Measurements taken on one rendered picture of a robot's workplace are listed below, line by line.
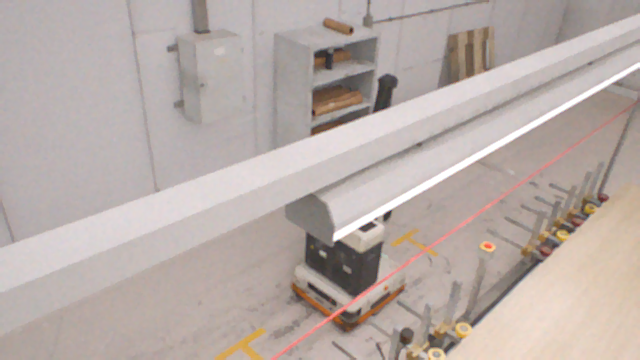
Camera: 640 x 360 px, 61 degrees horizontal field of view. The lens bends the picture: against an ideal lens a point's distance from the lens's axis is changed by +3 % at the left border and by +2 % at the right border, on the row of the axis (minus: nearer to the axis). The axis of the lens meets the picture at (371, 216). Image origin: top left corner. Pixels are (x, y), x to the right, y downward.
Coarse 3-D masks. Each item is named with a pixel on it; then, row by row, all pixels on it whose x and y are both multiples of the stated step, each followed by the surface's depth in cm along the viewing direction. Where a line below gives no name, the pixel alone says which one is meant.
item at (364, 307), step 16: (384, 256) 419; (304, 272) 394; (384, 272) 403; (400, 272) 406; (304, 288) 396; (336, 288) 382; (384, 288) 392; (400, 288) 415; (320, 304) 391; (352, 304) 371; (368, 304) 383; (384, 304) 403; (336, 320) 383; (352, 320) 376
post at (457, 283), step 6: (456, 282) 269; (462, 282) 271; (456, 288) 270; (450, 294) 275; (456, 294) 272; (450, 300) 276; (456, 300) 276; (450, 306) 278; (450, 312) 280; (450, 318) 281
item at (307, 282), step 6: (306, 276) 391; (306, 282) 391; (312, 282) 386; (312, 288) 388; (318, 288) 383; (318, 294) 386; (324, 294) 381; (330, 294) 378; (324, 300) 384; (330, 300) 378; (336, 300) 374; (336, 306) 377; (342, 306) 372
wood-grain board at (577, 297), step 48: (624, 192) 418; (576, 240) 355; (624, 240) 361; (528, 288) 308; (576, 288) 313; (624, 288) 318; (480, 336) 272; (528, 336) 276; (576, 336) 280; (624, 336) 284
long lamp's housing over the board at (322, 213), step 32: (608, 64) 172; (544, 96) 141; (576, 96) 156; (448, 128) 116; (480, 128) 119; (512, 128) 129; (384, 160) 101; (416, 160) 103; (448, 160) 110; (320, 192) 89; (352, 192) 90; (384, 192) 96; (320, 224) 89
